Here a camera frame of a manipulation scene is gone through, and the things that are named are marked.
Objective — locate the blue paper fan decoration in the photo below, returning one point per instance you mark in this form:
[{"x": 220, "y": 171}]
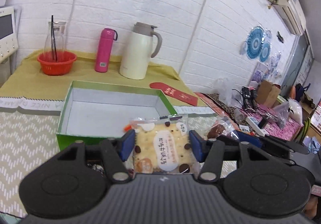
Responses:
[{"x": 257, "y": 44}]

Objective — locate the green cardboard box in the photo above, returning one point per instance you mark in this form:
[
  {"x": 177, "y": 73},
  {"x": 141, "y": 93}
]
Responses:
[{"x": 95, "y": 111}]

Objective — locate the white air conditioner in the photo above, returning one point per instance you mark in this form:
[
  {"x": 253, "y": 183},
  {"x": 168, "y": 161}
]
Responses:
[{"x": 292, "y": 15}]

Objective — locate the person's left hand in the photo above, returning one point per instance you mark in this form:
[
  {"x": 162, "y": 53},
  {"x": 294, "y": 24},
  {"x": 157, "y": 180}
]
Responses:
[{"x": 312, "y": 208}]

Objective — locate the red envelope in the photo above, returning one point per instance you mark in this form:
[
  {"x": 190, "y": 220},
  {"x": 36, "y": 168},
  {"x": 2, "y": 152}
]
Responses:
[{"x": 175, "y": 93}]

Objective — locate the clear plastic bag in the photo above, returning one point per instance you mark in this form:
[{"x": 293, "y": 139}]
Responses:
[{"x": 223, "y": 87}]

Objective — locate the patterned tablecloth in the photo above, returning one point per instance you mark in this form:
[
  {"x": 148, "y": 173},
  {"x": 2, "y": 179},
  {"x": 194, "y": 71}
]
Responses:
[{"x": 28, "y": 134}]

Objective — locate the white countertop water dispenser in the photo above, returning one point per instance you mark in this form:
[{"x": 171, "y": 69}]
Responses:
[{"x": 10, "y": 16}]

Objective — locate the glass carafe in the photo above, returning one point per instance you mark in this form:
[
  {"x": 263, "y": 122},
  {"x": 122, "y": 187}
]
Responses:
[{"x": 59, "y": 31}]

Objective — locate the cream thermal carafe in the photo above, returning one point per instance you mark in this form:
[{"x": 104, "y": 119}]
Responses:
[{"x": 144, "y": 44}]

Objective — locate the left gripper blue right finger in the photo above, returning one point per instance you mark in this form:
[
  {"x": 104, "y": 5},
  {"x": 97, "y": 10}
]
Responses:
[{"x": 210, "y": 153}]

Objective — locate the dried dates clear bag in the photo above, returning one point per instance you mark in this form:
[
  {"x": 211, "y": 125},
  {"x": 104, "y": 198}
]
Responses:
[{"x": 223, "y": 126}]

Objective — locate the cracker sandwich clear packet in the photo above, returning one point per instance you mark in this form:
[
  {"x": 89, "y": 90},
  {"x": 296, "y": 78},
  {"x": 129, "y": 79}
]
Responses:
[{"x": 162, "y": 146}]

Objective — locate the brown cardboard box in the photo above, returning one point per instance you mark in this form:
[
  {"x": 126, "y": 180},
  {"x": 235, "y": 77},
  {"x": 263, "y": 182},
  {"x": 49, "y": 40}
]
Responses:
[{"x": 267, "y": 93}]

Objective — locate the red plastic basket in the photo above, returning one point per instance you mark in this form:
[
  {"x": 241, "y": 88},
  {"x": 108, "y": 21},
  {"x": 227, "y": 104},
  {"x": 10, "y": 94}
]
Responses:
[{"x": 60, "y": 67}]

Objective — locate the black straw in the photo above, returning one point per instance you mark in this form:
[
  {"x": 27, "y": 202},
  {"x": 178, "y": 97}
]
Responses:
[{"x": 53, "y": 41}]

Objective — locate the pink thermos bottle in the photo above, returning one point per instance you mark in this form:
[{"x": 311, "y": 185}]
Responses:
[{"x": 107, "y": 37}]

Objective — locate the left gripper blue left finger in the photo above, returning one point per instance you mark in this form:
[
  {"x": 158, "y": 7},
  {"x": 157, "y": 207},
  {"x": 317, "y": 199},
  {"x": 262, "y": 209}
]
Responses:
[{"x": 114, "y": 153}]

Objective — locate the white power strip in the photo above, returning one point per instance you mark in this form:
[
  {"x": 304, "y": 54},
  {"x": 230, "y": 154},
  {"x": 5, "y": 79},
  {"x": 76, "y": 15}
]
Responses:
[{"x": 254, "y": 125}]

